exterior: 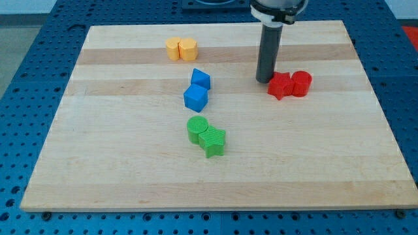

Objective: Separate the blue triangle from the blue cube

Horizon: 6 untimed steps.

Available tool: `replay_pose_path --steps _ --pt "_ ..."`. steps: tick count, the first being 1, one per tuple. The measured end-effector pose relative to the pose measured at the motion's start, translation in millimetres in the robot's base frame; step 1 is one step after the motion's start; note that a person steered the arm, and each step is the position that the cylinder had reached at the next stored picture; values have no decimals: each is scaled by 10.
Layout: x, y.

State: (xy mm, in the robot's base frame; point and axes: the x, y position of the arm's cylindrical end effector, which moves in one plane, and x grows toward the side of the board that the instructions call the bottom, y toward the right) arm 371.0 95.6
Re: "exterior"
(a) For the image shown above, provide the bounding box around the blue cube block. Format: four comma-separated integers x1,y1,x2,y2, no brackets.
184,84,208,112

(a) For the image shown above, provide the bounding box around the blue triangle block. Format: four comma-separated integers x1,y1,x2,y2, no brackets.
191,69,211,90

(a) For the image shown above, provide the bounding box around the green cylinder block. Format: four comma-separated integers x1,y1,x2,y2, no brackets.
186,116,208,144

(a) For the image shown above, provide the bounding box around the green star block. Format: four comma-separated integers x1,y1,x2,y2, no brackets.
199,125,226,158

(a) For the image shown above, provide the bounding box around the wooden board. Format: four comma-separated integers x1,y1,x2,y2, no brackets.
20,20,417,212

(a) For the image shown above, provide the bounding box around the yellow hexagon block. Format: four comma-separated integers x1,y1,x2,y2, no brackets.
178,38,199,61

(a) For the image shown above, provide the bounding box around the red star block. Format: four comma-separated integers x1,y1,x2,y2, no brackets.
267,72,295,101

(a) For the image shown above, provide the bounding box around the yellow half-round block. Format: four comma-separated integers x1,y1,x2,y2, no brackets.
165,37,181,61

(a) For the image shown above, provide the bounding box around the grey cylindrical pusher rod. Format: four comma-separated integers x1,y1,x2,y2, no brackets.
255,25,283,84

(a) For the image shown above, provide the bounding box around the red cylinder block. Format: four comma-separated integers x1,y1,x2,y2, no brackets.
291,70,313,97

